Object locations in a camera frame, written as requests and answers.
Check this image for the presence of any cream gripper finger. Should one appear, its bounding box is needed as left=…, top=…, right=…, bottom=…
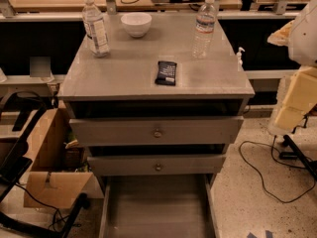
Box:
left=273, top=66, right=317, bottom=131
left=267, top=21, right=294, bottom=47

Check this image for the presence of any clear water bottle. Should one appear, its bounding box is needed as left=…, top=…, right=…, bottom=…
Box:
left=192, top=0, right=216, bottom=59

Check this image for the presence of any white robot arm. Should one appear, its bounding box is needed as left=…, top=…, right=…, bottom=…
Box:
left=267, top=0, right=317, bottom=135

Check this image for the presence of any small pump dispenser bottle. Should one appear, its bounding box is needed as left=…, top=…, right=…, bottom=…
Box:
left=236, top=47, right=245, bottom=66

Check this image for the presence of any grey top drawer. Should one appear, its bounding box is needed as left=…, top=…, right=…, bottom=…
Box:
left=70, top=116, right=243, bottom=146

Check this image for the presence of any grey drawer cabinet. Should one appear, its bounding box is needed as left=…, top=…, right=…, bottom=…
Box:
left=57, top=12, right=256, bottom=238

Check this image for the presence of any labelled water bottle left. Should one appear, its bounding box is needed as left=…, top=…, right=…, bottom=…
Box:
left=82, top=0, right=110, bottom=58

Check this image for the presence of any grey middle drawer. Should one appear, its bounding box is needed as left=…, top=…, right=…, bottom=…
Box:
left=88, top=155, right=226, bottom=177

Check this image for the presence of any grey open bottom drawer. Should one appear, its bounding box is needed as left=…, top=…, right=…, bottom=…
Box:
left=98, top=175, right=219, bottom=238

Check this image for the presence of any black stand leg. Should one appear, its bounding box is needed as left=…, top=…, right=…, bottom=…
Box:
left=279, top=135, right=317, bottom=181

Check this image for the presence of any dark snack packet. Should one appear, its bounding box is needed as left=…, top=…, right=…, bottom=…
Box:
left=155, top=60, right=177, bottom=86

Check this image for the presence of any white ceramic bowl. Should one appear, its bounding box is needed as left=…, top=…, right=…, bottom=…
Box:
left=121, top=12, right=152, bottom=38

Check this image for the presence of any open cardboard box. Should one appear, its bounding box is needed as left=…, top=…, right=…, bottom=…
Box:
left=26, top=109, right=103, bottom=209

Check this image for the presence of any black floor cable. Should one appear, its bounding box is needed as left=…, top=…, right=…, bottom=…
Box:
left=238, top=134, right=317, bottom=204

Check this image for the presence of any black chair frame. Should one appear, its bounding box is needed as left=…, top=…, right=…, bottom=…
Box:
left=0, top=90, right=89, bottom=238

